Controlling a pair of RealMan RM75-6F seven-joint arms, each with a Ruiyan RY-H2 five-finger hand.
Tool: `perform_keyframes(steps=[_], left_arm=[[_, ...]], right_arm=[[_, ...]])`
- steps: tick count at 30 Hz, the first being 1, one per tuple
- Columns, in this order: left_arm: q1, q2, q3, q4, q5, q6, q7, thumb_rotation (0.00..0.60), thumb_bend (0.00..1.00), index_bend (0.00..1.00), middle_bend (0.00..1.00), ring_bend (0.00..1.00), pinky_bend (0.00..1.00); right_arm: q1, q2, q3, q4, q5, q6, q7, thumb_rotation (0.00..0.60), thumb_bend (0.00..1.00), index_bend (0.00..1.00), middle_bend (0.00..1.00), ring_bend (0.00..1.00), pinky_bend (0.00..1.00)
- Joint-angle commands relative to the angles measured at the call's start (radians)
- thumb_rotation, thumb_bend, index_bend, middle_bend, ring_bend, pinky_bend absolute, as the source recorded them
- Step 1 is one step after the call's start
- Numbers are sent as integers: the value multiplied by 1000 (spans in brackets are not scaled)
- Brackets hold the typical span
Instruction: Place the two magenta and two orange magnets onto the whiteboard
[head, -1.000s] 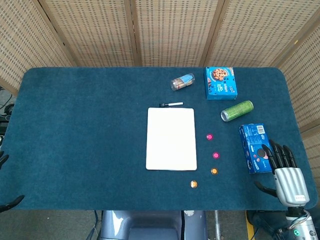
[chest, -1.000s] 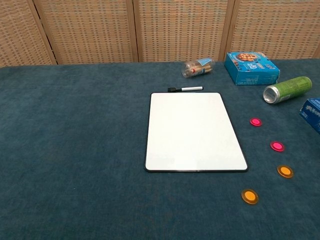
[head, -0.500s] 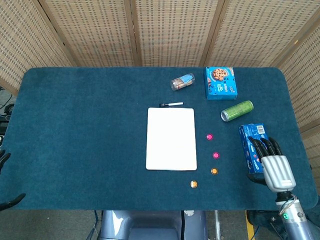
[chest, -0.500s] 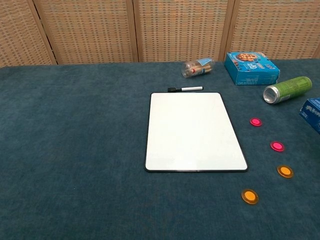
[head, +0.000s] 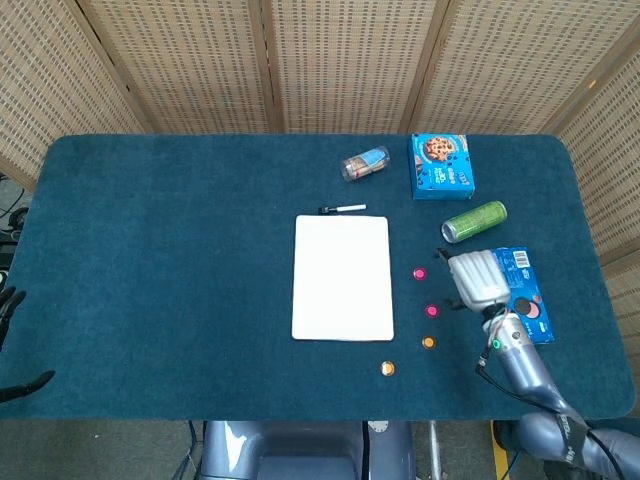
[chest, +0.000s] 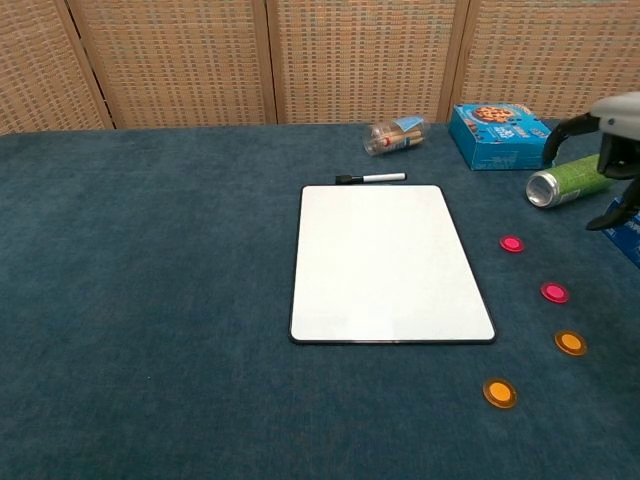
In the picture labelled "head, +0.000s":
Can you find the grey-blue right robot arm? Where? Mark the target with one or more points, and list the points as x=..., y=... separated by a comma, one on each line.
x=525, y=370

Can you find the woven bamboo folding screen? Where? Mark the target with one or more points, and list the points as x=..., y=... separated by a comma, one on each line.
x=340, y=65

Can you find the light blue cookie box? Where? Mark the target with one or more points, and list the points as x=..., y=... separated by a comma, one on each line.
x=442, y=167

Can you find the white marker with black cap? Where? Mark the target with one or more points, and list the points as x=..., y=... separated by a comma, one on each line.
x=350, y=207

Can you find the yellow round magnet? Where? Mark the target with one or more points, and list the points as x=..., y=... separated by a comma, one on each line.
x=428, y=342
x=387, y=368

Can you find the red round magnet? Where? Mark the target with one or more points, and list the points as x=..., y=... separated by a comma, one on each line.
x=432, y=311
x=419, y=273

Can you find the dark blue Oreo box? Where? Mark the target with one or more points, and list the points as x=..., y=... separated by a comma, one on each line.
x=530, y=280

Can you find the metal table leg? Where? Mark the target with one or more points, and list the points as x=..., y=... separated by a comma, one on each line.
x=434, y=450

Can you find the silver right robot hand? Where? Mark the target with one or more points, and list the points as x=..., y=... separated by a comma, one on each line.
x=477, y=280

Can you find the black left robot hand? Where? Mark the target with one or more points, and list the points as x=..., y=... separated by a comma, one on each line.
x=10, y=305

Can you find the green drink can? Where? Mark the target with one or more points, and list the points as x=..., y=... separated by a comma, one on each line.
x=475, y=221

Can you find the clear plastic snack jar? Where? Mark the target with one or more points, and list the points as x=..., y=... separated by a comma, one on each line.
x=365, y=164

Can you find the dark teal table mat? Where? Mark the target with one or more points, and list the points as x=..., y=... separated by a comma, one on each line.
x=175, y=275

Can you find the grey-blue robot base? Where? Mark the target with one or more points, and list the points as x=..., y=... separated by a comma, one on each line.
x=300, y=450

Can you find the white magnetic whiteboard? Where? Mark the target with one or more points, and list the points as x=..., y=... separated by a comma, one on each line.
x=342, y=277

